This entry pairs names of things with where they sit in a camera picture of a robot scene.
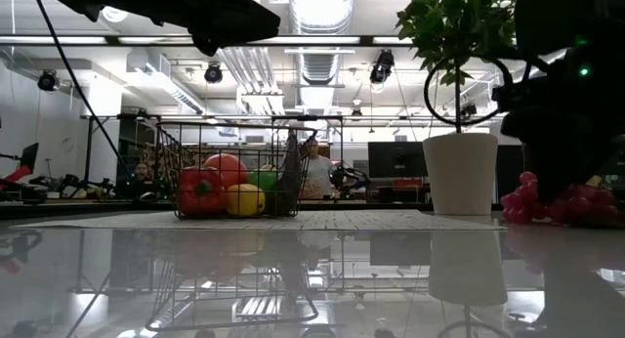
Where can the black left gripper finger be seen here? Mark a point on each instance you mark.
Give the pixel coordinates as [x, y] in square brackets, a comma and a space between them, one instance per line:
[249, 20]

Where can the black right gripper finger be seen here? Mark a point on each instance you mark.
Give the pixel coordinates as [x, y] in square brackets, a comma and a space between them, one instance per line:
[556, 177]

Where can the purple-red grape bunch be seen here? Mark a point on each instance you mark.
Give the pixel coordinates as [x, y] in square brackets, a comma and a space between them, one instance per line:
[517, 201]

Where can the yellow pear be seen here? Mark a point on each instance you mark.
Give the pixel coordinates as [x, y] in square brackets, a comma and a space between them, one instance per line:
[267, 168]

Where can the dark red pomegranate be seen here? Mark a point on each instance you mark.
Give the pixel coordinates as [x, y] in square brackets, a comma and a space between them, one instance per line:
[229, 169]

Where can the red bell pepper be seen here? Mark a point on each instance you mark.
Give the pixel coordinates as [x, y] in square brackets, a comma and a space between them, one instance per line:
[200, 191]

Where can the yellow lemon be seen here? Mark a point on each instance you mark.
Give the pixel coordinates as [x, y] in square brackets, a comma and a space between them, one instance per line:
[244, 201]

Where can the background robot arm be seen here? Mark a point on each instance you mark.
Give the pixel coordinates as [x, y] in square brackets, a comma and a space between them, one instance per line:
[349, 174]

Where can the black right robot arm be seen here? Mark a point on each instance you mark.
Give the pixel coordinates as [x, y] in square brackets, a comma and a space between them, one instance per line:
[561, 11]

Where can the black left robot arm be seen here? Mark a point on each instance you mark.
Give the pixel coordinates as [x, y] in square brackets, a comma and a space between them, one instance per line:
[122, 1]

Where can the black ceiling spotlight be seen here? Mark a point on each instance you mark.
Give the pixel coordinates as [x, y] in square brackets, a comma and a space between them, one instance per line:
[49, 81]
[382, 67]
[213, 73]

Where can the white plant pot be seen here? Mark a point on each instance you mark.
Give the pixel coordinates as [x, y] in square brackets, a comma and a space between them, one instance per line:
[459, 172]

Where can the black background metal rack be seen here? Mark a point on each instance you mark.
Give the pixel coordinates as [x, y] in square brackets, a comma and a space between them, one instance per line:
[307, 117]

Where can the green leafy plant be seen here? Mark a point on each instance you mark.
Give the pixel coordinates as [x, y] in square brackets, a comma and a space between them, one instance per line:
[454, 20]

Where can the black computer monitor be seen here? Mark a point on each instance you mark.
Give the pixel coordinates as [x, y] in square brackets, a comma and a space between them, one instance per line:
[395, 159]

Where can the person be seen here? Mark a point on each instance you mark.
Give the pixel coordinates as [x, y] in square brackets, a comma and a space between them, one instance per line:
[321, 172]
[141, 174]

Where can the grey woven table mat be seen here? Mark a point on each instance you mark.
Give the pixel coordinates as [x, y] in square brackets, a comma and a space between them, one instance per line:
[366, 221]

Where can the silver ceiling air duct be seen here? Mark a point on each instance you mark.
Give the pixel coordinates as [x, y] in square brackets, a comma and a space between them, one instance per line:
[320, 6]

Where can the black metal table frame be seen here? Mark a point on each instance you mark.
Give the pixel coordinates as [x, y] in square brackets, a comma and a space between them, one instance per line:
[366, 205]

